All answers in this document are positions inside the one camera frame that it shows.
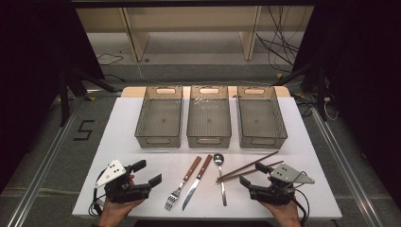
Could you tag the person's left hand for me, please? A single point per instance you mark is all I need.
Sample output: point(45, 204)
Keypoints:
point(115, 212)

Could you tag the black tripod stand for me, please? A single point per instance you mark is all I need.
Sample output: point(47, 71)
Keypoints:
point(64, 94)
point(320, 91)

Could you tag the person's right hand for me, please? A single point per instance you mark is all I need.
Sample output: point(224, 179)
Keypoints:
point(283, 213)

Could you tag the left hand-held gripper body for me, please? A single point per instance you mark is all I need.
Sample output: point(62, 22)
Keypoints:
point(126, 190)

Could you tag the smoky clear plastic bin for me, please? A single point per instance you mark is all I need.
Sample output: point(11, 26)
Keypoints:
point(160, 118)
point(261, 118)
point(209, 118)

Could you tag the black curtain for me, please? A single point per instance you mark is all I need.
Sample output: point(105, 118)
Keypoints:
point(362, 63)
point(31, 63)

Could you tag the metal spoon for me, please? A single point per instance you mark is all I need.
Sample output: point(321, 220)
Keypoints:
point(218, 159)

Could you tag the metal floor rail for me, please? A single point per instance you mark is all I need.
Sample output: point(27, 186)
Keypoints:
point(346, 170)
point(47, 170)

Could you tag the light wooden shelf unit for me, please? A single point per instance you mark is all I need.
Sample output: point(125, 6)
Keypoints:
point(137, 38)

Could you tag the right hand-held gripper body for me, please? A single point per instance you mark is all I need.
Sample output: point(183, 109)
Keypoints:
point(272, 192)

